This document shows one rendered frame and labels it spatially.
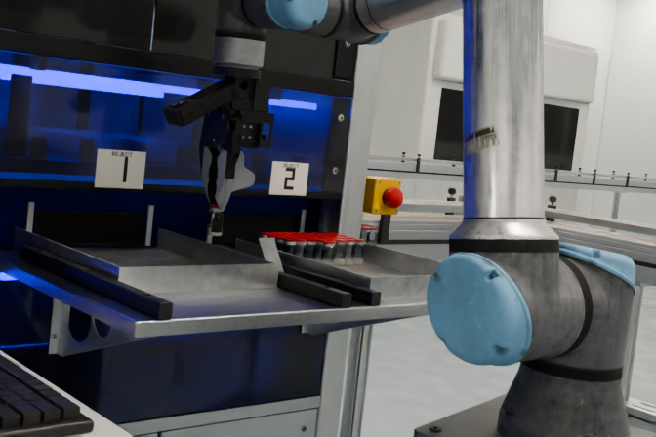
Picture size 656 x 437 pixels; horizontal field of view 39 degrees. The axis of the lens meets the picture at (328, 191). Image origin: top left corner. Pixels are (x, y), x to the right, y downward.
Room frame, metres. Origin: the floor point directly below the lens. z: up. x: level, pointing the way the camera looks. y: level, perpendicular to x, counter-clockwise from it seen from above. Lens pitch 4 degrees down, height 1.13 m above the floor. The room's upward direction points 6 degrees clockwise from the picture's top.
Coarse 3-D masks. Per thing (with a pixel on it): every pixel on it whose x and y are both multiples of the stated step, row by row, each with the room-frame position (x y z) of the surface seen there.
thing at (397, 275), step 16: (240, 240) 1.57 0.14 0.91; (288, 256) 1.47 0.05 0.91; (368, 256) 1.70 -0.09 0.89; (384, 256) 1.67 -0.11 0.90; (400, 256) 1.64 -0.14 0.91; (416, 256) 1.61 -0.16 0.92; (320, 272) 1.41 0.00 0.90; (336, 272) 1.38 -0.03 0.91; (352, 272) 1.36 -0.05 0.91; (368, 272) 1.58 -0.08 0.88; (384, 272) 1.60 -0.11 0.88; (400, 272) 1.62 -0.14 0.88; (416, 272) 1.61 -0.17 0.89; (432, 272) 1.58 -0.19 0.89; (368, 288) 1.33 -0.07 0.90; (384, 288) 1.34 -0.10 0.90; (400, 288) 1.37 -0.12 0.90; (416, 288) 1.39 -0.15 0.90
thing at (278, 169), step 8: (272, 168) 1.66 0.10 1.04; (280, 168) 1.68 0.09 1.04; (296, 168) 1.70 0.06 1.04; (304, 168) 1.71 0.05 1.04; (272, 176) 1.67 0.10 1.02; (280, 176) 1.68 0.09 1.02; (288, 176) 1.69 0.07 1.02; (296, 176) 1.70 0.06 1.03; (304, 176) 1.71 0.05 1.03; (272, 184) 1.67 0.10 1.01; (280, 184) 1.68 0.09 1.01; (288, 184) 1.69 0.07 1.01; (296, 184) 1.70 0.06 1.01; (304, 184) 1.71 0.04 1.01; (272, 192) 1.67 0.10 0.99; (280, 192) 1.68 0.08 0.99; (288, 192) 1.69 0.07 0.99; (296, 192) 1.70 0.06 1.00; (304, 192) 1.72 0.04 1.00
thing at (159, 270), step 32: (64, 256) 1.31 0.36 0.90; (96, 256) 1.45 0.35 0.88; (128, 256) 1.48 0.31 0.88; (160, 256) 1.52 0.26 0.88; (192, 256) 1.52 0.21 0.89; (224, 256) 1.46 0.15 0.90; (160, 288) 1.23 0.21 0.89; (192, 288) 1.26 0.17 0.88; (224, 288) 1.30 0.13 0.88; (256, 288) 1.33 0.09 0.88
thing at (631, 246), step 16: (560, 224) 2.42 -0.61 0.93; (592, 224) 2.27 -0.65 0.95; (608, 224) 2.23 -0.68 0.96; (624, 224) 2.20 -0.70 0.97; (640, 224) 2.24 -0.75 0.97; (560, 240) 2.30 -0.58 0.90; (576, 240) 2.27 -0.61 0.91; (592, 240) 2.23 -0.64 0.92; (608, 240) 2.20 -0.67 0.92; (624, 240) 2.17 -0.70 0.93; (640, 240) 2.23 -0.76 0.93; (640, 256) 2.13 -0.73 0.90; (640, 272) 2.13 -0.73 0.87
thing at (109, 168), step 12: (108, 156) 1.45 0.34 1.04; (120, 156) 1.47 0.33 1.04; (132, 156) 1.48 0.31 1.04; (144, 156) 1.49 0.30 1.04; (96, 168) 1.44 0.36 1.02; (108, 168) 1.45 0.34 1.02; (120, 168) 1.47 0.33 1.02; (132, 168) 1.48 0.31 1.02; (96, 180) 1.44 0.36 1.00; (108, 180) 1.46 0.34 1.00; (120, 180) 1.47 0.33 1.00; (132, 180) 1.48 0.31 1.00
